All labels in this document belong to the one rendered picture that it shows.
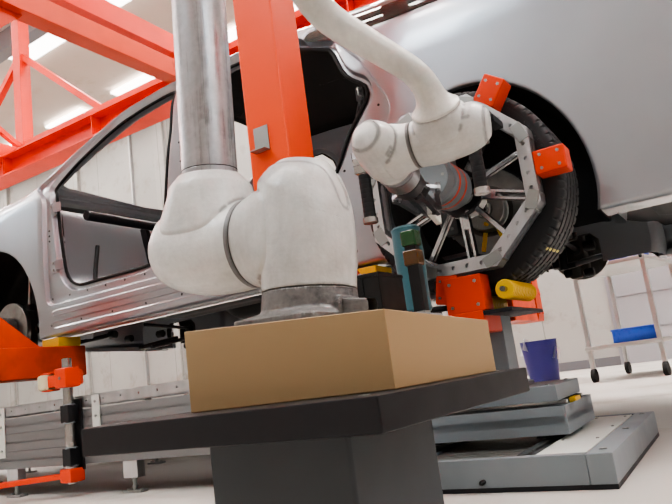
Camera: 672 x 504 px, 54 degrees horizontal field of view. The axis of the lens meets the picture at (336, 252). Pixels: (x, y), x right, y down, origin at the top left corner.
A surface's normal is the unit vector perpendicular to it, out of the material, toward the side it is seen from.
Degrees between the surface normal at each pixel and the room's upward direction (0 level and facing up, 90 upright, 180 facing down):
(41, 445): 90
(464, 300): 90
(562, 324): 90
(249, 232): 89
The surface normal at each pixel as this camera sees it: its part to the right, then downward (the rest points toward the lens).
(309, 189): 0.18, -0.37
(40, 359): 0.84, -0.21
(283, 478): -0.55, -0.08
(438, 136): -0.29, 0.51
